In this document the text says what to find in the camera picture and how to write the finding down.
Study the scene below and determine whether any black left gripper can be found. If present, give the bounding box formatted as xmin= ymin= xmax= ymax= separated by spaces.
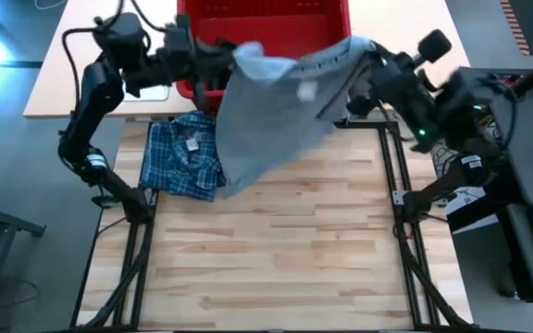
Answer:
xmin=187 ymin=39 xmax=236 ymax=110

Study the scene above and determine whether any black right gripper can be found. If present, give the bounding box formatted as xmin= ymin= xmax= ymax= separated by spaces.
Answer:
xmin=347 ymin=43 xmax=443 ymax=154

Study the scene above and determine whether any grey garment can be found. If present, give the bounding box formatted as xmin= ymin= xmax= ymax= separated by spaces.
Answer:
xmin=215 ymin=35 xmax=379 ymax=199

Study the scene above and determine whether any blue plaid button shirt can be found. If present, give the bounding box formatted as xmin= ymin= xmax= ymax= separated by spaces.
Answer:
xmin=139 ymin=110 xmax=229 ymax=203

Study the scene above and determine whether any red plastic laundry bin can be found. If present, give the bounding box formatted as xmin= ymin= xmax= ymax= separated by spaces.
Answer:
xmin=176 ymin=0 xmax=353 ymax=116

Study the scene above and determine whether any white rectangular pad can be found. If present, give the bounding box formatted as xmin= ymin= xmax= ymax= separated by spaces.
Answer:
xmin=122 ymin=84 xmax=171 ymax=103

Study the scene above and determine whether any light wood side table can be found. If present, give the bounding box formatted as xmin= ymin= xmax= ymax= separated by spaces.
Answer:
xmin=23 ymin=0 xmax=488 ymax=119

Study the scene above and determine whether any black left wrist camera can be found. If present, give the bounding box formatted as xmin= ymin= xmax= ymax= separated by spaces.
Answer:
xmin=163 ymin=13 xmax=193 ymax=59

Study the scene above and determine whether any black aluminium table frame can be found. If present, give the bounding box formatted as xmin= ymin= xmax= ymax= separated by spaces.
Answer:
xmin=69 ymin=117 xmax=474 ymax=333

